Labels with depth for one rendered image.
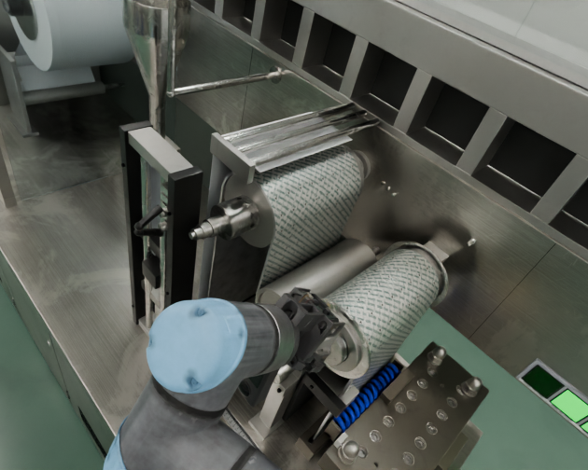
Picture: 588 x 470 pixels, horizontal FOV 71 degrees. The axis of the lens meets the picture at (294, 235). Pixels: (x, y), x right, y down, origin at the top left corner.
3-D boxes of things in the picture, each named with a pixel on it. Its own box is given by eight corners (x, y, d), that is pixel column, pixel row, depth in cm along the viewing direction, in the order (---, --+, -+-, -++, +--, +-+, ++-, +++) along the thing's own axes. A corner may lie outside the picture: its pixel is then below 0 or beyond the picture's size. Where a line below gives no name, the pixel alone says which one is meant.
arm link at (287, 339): (248, 393, 42) (201, 336, 45) (269, 386, 46) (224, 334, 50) (294, 338, 41) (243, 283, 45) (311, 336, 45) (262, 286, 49)
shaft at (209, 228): (184, 237, 69) (185, 223, 66) (214, 224, 72) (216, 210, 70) (195, 249, 67) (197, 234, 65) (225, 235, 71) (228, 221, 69)
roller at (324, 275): (250, 313, 85) (260, 275, 77) (331, 263, 101) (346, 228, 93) (290, 355, 80) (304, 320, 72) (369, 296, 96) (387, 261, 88)
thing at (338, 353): (307, 350, 72) (307, 316, 68) (315, 344, 73) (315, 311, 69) (341, 374, 67) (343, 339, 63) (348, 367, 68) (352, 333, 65)
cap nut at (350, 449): (333, 452, 77) (341, 444, 74) (345, 439, 79) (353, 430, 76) (347, 469, 76) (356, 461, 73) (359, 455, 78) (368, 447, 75)
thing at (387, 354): (322, 421, 82) (351, 377, 70) (389, 357, 96) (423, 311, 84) (324, 423, 82) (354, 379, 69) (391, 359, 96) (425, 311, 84)
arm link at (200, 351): (120, 363, 35) (170, 277, 35) (199, 353, 45) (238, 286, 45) (181, 426, 32) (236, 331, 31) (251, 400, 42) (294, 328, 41)
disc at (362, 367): (292, 332, 77) (312, 282, 67) (294, 331, 77) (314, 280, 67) (351, 393, 71) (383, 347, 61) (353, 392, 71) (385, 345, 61)
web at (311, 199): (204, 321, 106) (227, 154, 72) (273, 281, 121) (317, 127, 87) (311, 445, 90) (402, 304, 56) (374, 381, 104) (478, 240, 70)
